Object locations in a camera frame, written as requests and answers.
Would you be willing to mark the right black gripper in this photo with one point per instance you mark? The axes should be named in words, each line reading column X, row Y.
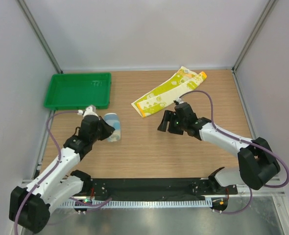
column 167, row 117

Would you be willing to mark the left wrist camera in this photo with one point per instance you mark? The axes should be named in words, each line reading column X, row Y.
column 90, row 111

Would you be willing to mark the green plastic tray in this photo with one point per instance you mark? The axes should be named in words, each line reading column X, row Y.
column 73, row 91

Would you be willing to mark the right aluminium frame post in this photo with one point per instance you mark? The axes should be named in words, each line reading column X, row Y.
column 270, row 4

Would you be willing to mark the green yellow patterned towel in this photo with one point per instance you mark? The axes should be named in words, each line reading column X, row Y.
column 184, row 80

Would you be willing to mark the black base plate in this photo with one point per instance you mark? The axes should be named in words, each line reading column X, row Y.
column 153, row 188

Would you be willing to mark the slotted cable duct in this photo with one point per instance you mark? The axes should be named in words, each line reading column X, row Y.
column 71, row 204

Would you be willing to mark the polka dot striped towel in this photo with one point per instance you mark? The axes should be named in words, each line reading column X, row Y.
column 112, row 119

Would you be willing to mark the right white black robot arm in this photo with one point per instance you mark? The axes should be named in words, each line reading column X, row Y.
column 256, row 165

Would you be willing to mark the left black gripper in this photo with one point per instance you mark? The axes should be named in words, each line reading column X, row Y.
column 108, row 129

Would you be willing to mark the aluminium frame post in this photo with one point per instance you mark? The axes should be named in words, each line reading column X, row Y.
column 34, row 26
column 270, row 4

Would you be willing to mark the left aluminium frame post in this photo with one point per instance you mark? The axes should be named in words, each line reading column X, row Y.
column 34, row 26

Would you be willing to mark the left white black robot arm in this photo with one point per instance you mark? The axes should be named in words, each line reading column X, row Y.
column 32, row 206

